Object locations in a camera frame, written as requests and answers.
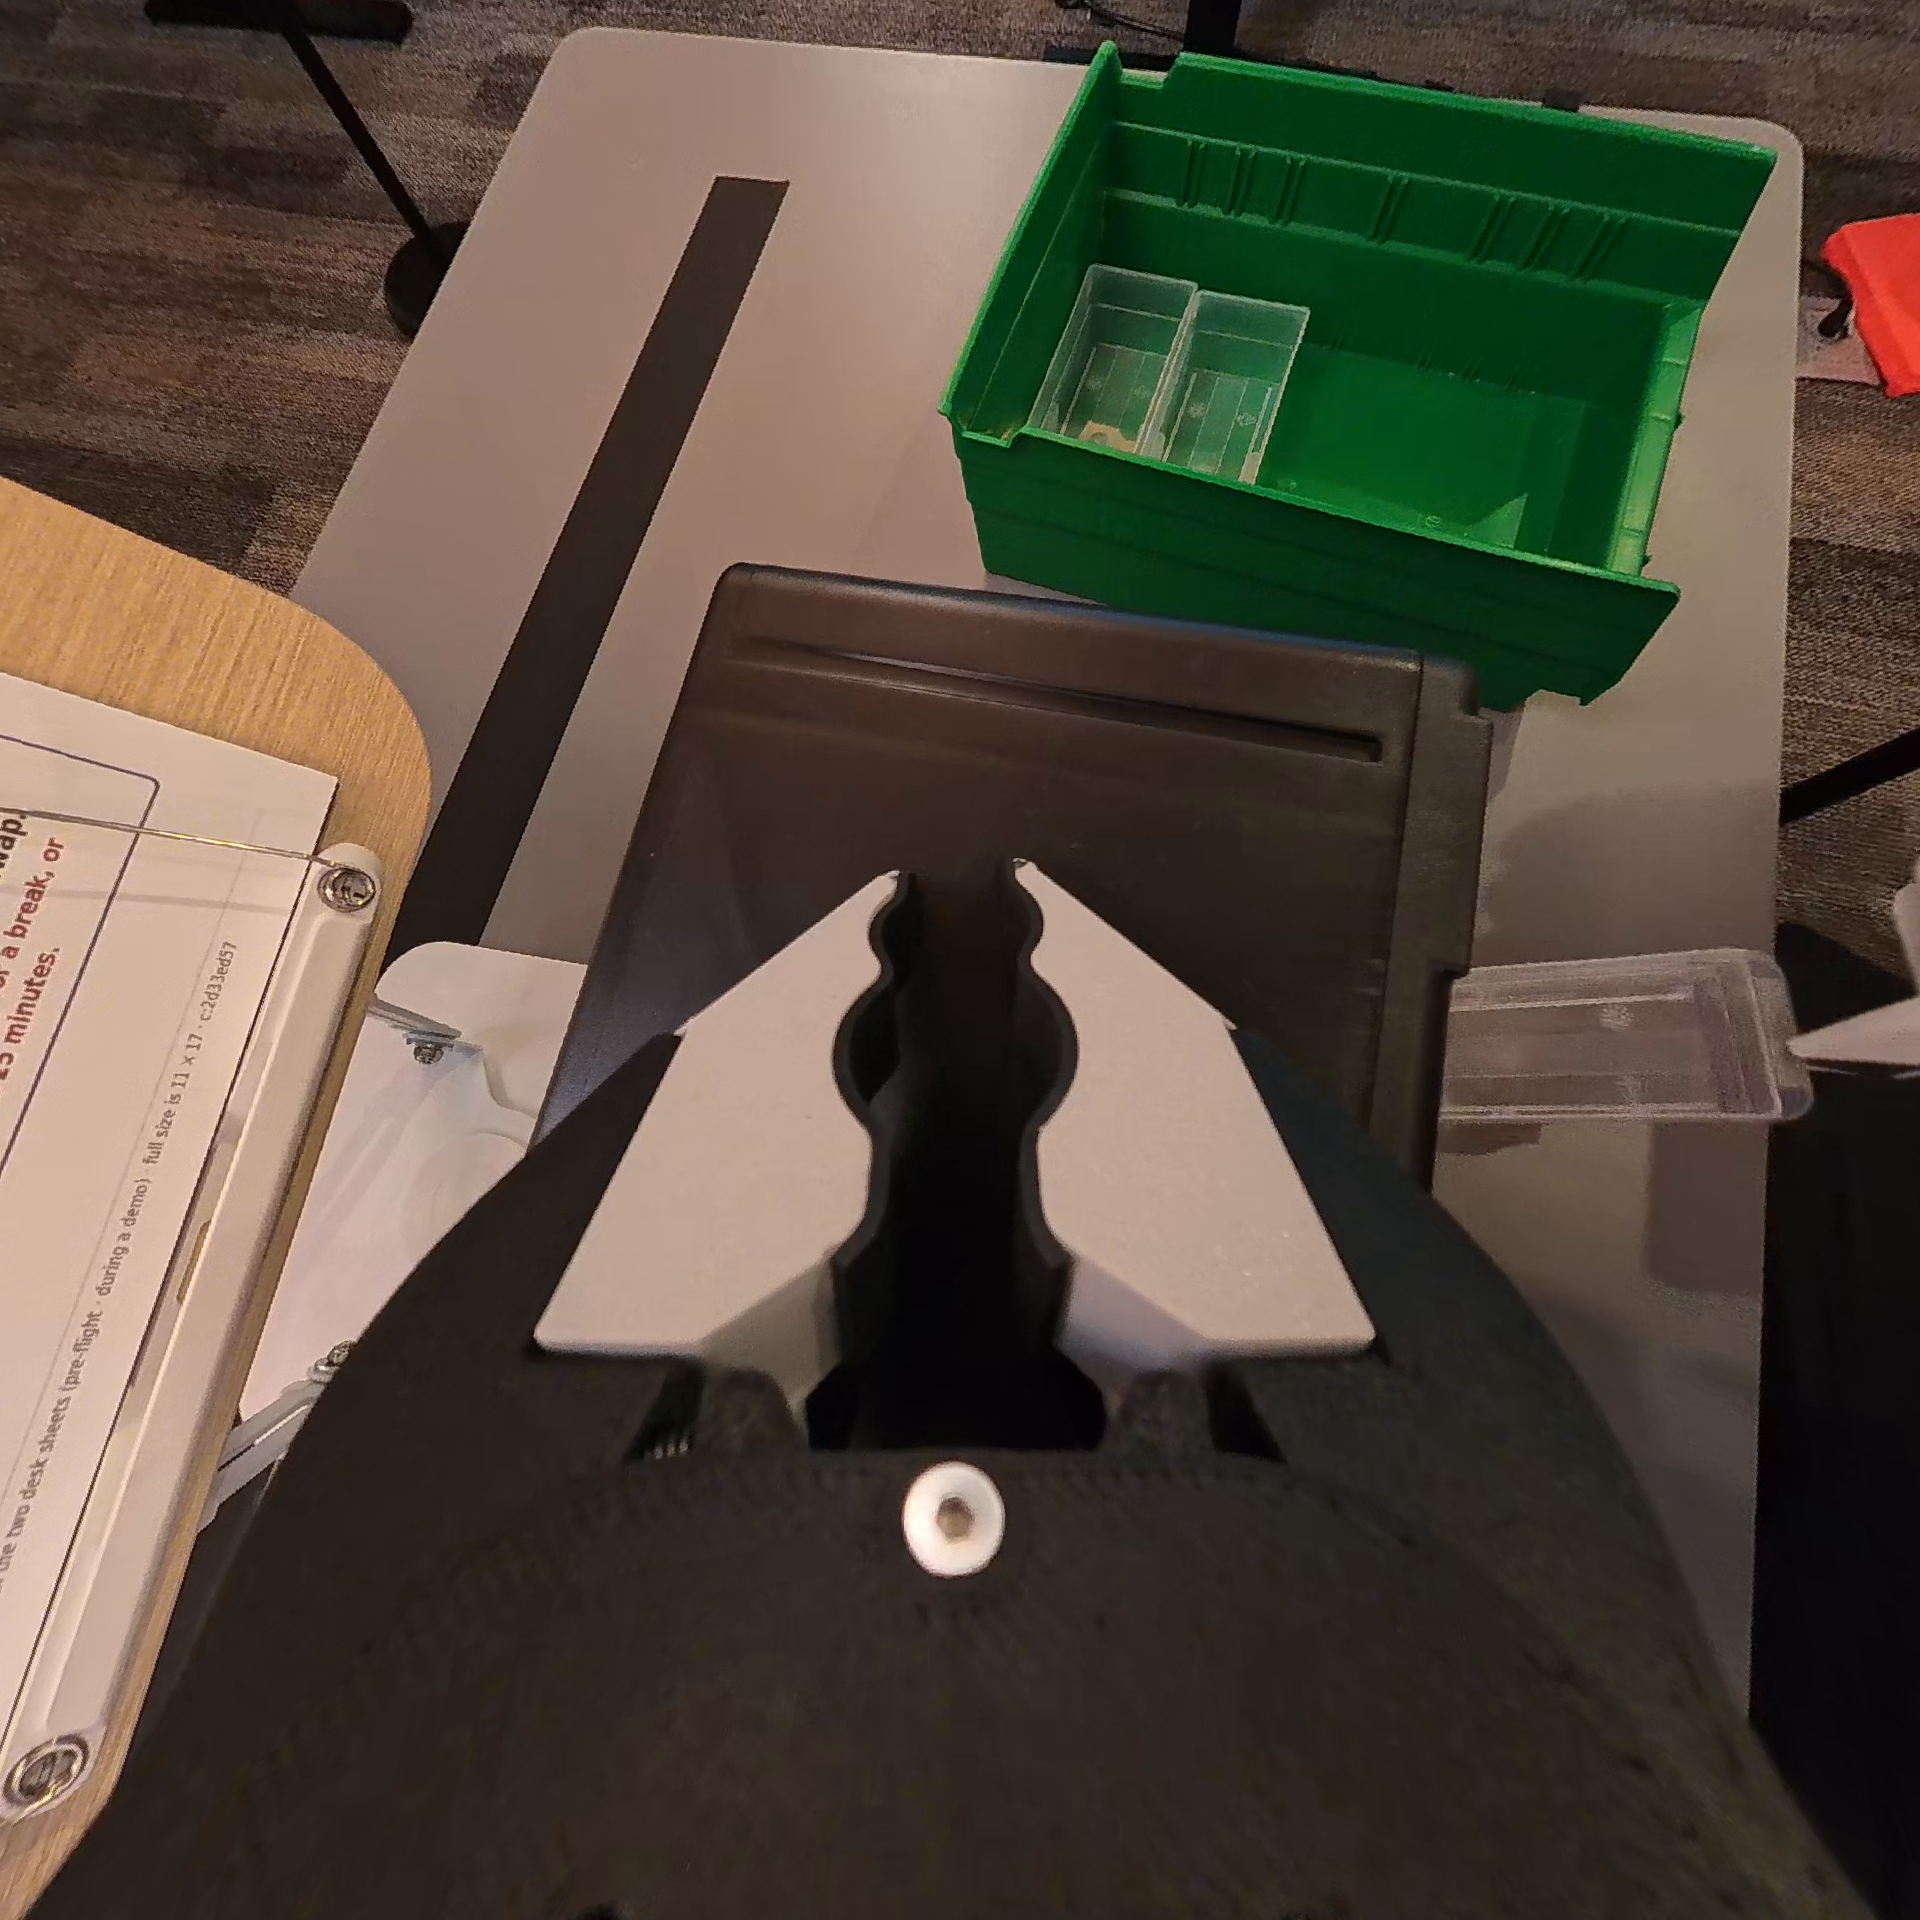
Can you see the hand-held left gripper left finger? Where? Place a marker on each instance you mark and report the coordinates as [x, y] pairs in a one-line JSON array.
[[721, 1171]]

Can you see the black stand pole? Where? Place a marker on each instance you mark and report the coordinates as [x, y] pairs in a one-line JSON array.
[[1211, 22]]

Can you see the white stand base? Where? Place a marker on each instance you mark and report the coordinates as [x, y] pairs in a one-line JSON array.
[[450, 1019]]

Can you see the printed instruction sheet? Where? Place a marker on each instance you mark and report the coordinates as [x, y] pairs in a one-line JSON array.
[[89, 931]]

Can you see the green plastic bin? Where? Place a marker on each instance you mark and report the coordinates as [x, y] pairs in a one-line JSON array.
[[1424, 434]]

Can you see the black drawer cabinet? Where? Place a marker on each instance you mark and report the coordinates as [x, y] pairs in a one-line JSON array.
[[1049, 779]]

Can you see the red bag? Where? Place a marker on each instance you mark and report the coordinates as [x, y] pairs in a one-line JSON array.
[[1881, 293]]

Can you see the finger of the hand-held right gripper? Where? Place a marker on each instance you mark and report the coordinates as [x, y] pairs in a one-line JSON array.
[[1869, 1038]]

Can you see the black stand leg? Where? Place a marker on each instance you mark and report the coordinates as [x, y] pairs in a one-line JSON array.
[[1851, 772]]

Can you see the black floor stand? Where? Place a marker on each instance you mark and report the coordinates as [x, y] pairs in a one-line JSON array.
[[360, 136]]

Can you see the clear plastic drawer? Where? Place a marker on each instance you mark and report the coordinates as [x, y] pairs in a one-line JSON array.
[[1230, 389], [1110, 360], [1590, 1036]]

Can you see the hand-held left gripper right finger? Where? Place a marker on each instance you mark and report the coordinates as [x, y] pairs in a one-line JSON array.
[[1185, 1185]]

